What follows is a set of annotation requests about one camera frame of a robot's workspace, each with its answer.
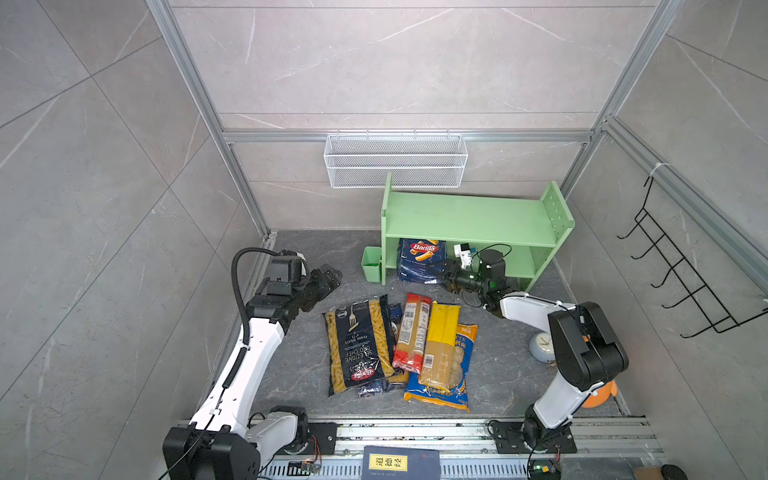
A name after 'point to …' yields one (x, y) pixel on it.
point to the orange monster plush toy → (602, 395)
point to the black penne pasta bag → (359, 344)
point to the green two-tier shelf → (527, 225)
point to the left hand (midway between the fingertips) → (332, 273)
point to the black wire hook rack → (713, 310)
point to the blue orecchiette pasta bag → (459, 398)
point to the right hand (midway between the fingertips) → (427, 268)
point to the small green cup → (371, 263)
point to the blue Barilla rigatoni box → (421, 260)
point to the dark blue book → (400, 463)
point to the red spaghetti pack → (410, 353)
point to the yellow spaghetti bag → (437, 370)
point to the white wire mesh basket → (415, 161)
